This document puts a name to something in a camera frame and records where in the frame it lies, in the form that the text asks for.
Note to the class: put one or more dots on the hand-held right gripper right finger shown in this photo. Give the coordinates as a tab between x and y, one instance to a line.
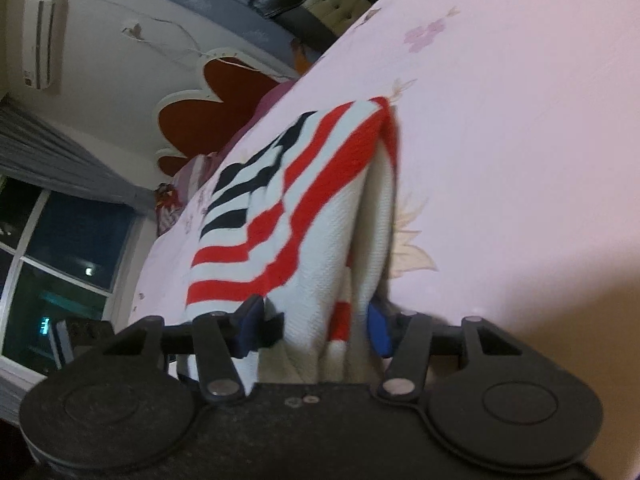
378	332

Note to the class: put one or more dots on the white framed window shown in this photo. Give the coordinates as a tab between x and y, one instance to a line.
55	270

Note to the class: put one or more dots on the dark box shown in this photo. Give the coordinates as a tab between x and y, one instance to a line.
82	340

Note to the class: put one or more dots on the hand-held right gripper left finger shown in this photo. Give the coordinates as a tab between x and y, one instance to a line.
247	329

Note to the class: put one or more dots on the white wall air conditioner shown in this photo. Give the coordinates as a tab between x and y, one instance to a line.
44	40

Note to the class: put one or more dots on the grey window curtain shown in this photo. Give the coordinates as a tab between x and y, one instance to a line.
55	160

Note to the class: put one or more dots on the striped red plush pillow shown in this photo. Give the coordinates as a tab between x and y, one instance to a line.
167	207

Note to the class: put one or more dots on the pink pillow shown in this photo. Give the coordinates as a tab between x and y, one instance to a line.
272	102

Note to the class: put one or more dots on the red white flower-shaped headboard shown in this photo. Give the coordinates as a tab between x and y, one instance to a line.
210	120

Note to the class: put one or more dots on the white red black striped sweater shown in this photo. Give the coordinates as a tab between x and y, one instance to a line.
310	240

